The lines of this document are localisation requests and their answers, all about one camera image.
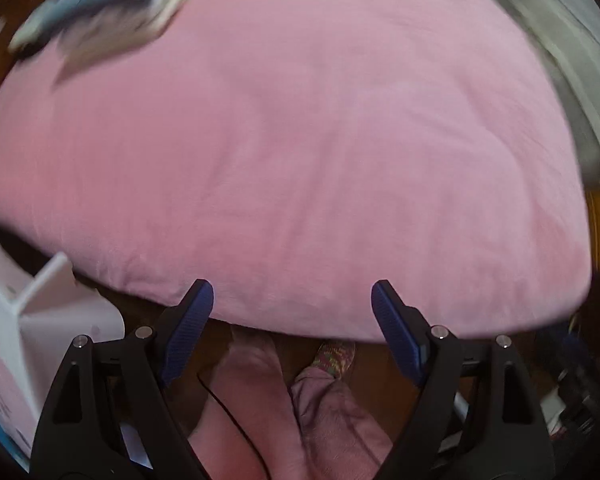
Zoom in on white storage box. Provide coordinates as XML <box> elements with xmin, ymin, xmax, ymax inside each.
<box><xmin>0</xmin><ymin>245</ymin><xmax>124</xmax><ymax>456</ymax></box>

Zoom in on pink pyjama trousers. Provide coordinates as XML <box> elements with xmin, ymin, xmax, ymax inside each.
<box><xmin>188</xmin><ymin>327</ymin><xmax>392</xmax><ymax>479</ymax></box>

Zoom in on floral slipper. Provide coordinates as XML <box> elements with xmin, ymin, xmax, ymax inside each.
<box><xmin>312</xmin><ymin>340</ymin><xmax>356</xmax><ymax>379</ymax></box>

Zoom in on pink bed cover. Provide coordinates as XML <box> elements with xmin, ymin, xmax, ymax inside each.
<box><xmin>0</xmin><ymin>0</ymin><xmax>592</xmax><ymax>341</ymax></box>

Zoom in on cream folded garment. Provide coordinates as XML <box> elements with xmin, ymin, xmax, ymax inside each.
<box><xmin>8</xmin><ymin>0</ymin><xmax>186</xmax><ymax>78</ymax></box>

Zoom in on white lace folded bedding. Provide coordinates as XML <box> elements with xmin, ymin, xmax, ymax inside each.
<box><xmin>498</xmin><ymin>0</ymin><xmax>600</xmax><ymax>185</ymax></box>

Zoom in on thin black cable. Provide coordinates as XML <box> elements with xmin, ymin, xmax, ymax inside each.
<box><xmin>194</xmin><ymin>369</ymin><xmax>272</xmax><ymax>480</ymax></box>

